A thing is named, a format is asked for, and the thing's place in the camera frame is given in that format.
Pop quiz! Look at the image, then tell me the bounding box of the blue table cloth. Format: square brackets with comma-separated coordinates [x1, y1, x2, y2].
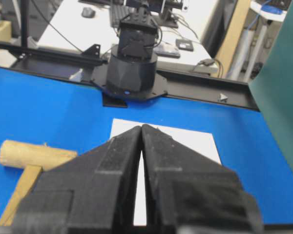
[0, 69, 293, 224]

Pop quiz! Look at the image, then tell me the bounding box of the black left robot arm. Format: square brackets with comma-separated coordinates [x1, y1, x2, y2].
[91, 0, 167, 101]

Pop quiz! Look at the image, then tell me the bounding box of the wooden mallet hammer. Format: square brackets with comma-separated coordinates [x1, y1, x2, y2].
[0, 140, 78, 226]

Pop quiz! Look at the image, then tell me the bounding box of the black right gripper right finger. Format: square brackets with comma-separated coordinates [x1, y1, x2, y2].
[142, 124, 263, 234]

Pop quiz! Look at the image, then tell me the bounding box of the green backdrop curtain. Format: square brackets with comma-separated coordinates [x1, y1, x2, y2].
[249, 1, 293, 172]

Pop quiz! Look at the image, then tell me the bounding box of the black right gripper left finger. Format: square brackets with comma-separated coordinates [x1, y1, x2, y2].
[12, 126, 140, 234]

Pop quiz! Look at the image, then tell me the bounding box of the white base board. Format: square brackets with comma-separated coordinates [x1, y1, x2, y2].
[110, 118, 221, 227]

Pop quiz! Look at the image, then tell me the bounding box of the black computer mouse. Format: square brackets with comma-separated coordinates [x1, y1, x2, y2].
[81, 7, 96, 19]

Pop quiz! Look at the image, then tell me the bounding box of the black table edge rail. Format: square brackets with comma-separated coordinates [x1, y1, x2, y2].
[0, 42, 259, 111]

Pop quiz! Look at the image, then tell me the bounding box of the white background desk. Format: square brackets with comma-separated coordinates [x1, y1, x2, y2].
[38, 0, 218, 74]

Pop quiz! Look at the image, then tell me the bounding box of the black keyboard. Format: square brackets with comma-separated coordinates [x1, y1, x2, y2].
[109, 5, 130, 28]

